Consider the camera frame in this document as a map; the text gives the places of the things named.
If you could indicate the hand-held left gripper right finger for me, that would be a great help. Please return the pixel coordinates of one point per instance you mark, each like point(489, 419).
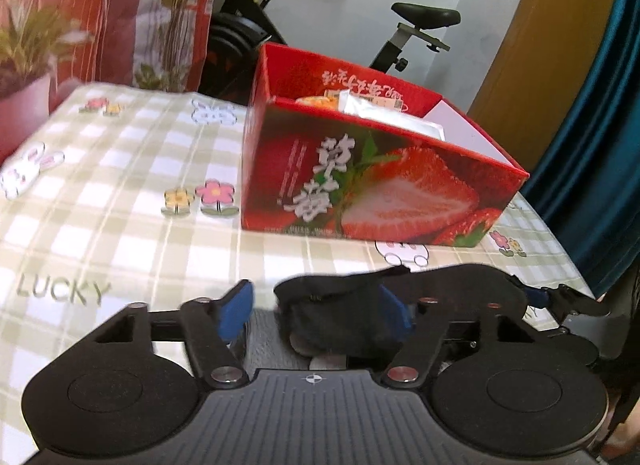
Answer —
point(397, 310)

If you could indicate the blue curtain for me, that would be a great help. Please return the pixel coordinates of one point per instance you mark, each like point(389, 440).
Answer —
point(600, 170)

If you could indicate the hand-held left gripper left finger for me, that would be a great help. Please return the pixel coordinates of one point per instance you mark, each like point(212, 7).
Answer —
point(235, 310)

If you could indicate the black eye mask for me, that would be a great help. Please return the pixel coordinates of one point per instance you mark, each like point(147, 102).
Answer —
point(330, 310)

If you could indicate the red strawberry print box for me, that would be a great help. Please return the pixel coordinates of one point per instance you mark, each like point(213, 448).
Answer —
point(300, 170)

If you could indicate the checked tablecloth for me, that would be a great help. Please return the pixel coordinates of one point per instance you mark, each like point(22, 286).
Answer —
point(125, 195)

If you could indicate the silver packet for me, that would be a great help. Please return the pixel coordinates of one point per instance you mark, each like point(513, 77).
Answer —
point(395, 117)

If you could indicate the black exercise bike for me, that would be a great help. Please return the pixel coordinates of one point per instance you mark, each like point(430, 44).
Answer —
point(240, 30)

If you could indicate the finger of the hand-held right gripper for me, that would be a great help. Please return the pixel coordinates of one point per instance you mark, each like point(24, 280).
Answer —
point(575, 302)

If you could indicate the orange snack packet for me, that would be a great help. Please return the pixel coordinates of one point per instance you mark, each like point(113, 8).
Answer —
point(317, 101)

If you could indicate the pink printed backdrop cloth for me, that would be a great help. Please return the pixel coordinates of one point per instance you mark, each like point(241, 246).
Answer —
point(100, 20)

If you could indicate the wooden door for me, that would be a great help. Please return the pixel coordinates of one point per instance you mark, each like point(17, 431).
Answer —
point(550, 45)

